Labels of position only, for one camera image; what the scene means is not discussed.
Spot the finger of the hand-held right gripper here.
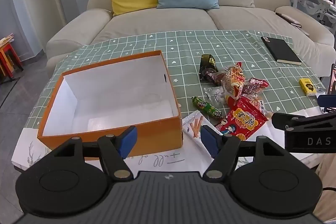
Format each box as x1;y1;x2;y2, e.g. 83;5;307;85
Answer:
272;112;336;132

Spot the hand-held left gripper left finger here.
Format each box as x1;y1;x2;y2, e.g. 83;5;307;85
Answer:
50;126;138;181

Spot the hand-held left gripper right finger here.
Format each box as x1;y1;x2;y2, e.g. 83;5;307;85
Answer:
200;126;292;181

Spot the white biscuit stick packet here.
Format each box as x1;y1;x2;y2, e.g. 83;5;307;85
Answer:
182;110;223;159

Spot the clear peanut packet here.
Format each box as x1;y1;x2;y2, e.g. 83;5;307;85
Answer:
249;98;275;119

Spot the green sausage packet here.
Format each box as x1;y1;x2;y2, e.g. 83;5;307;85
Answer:
191;96;222;120

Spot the orange cardboard box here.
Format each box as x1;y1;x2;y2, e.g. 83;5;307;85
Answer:
37;50;183;161

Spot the large red snack packet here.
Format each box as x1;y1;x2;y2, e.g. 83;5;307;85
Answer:
215;97;269;141

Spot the small red snack packet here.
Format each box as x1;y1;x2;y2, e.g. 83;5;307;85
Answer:
243;77;270;98

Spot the red orange noodle snack packet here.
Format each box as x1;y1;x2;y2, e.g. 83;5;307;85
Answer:
222;62;246;106

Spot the dark blue phone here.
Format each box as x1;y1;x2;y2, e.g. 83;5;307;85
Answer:
316;94;336;114

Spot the yellow tissue pack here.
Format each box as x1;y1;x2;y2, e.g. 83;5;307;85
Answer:
299;78;318;97

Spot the clear packet of white balls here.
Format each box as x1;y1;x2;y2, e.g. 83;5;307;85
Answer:
205;86;226;107

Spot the dark red date packet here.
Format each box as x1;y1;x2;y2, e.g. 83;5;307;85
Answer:
206;70;229;87

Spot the black notebook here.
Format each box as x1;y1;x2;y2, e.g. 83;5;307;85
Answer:
261;36;302;65

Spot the black green snack packet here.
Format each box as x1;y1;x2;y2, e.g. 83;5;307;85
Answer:
199;54;219;81

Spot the dark book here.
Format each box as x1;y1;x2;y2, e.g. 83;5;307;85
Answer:
276;12;302;28

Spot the green grid tablecloth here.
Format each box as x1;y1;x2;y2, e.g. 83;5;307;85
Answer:
12;30;336;174

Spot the beige sofa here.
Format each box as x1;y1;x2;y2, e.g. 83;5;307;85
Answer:
46;0;336;70

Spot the red stool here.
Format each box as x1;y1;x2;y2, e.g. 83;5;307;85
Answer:
0;42;24;81

